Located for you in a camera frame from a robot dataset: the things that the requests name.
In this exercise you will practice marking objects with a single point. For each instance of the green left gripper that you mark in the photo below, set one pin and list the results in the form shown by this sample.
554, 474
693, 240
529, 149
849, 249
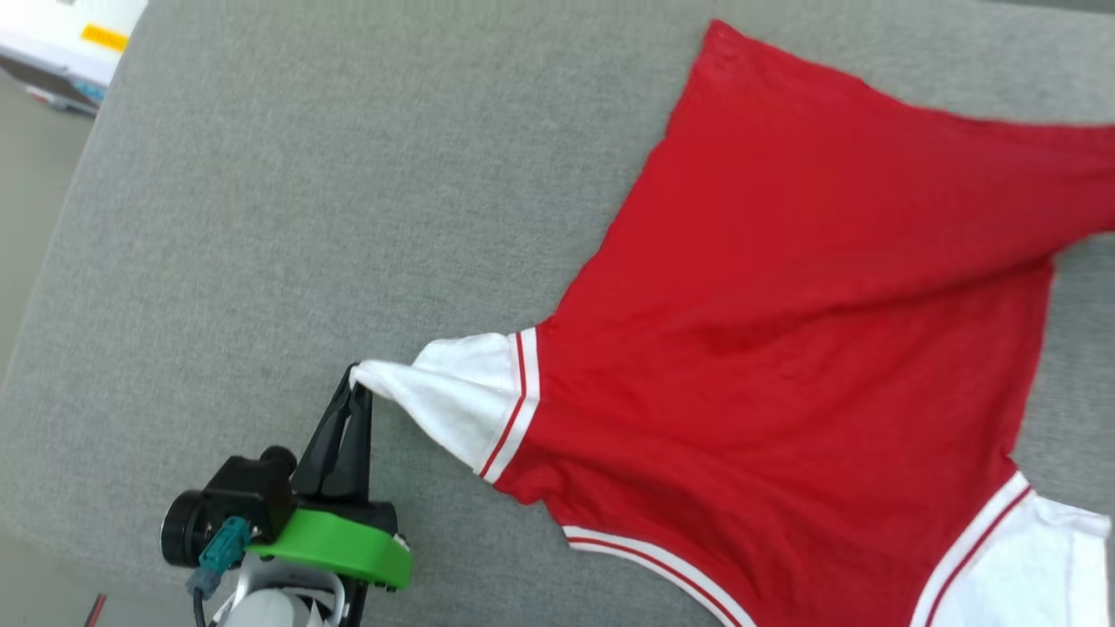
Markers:
340, 544

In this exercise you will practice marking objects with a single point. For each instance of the red white jersey garment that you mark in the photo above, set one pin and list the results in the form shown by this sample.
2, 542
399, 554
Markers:
784, 348

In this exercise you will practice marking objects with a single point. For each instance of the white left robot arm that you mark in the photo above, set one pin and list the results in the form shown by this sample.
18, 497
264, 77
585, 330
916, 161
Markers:
270, 605

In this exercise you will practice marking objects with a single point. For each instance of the white power supply box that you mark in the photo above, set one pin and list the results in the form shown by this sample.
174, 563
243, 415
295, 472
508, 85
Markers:
52, 39

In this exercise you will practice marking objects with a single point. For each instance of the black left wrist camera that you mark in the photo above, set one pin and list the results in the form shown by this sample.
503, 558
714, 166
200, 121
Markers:
244, 496

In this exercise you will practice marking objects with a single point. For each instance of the teal left camera connector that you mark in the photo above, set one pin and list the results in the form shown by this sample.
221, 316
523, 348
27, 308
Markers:
222, 549

